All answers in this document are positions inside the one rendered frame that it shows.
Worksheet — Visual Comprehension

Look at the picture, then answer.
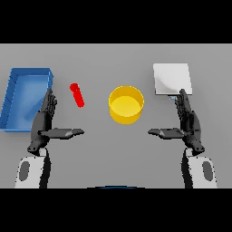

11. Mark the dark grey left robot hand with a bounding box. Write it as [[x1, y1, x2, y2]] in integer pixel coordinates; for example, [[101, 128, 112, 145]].
[[26, 88, 85, 157]]

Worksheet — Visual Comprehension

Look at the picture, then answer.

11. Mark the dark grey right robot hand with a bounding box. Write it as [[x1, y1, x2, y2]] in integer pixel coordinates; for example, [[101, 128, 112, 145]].
[[147, 88, 206, 157]]

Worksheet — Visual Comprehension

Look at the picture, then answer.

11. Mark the red beaker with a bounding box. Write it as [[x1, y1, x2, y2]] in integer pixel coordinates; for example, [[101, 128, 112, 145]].
[[69, 82, 85, 109]]

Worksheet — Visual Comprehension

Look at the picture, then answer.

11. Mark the pale square measuring scale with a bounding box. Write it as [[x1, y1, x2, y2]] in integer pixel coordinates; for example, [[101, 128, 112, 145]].
[[152, 63, 193, 97]]

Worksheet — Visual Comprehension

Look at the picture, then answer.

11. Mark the yellow bowl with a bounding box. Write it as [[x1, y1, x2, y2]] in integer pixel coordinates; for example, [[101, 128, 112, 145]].
[[108, 85, 145, 125]]

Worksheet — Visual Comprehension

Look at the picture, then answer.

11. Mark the blue tray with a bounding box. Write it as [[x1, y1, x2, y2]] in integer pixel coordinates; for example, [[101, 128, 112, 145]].
[[0, 67, 54, 133]]

